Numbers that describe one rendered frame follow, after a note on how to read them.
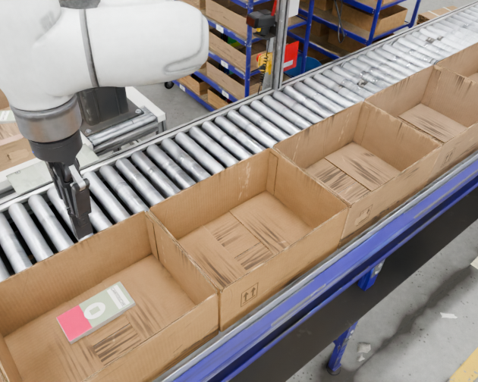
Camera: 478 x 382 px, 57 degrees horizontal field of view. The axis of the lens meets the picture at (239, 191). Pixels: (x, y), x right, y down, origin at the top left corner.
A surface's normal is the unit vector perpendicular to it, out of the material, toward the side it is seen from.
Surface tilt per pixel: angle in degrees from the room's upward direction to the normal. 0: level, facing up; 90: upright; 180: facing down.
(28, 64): 89
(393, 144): 89
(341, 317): 0
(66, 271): 90
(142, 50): 72
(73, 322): 0
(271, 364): 0
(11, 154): 91
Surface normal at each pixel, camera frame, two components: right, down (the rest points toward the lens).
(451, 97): -0.78, 0.42
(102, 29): 0.07, -0.13
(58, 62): 0.35, 0.58
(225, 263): 0.00, -0.70
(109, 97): 0.64, 0.55
